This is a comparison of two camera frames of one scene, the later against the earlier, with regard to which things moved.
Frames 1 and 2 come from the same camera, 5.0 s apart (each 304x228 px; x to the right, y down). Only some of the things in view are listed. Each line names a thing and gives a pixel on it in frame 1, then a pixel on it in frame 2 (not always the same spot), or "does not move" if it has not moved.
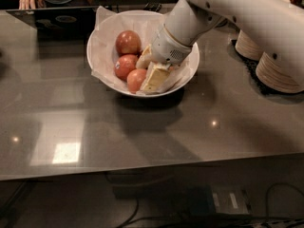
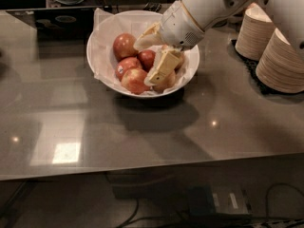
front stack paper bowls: [281, 71] does not move
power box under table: [201, 199] does not move
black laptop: [60, 25] does not move
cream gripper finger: [145, 59] → [151, 37]
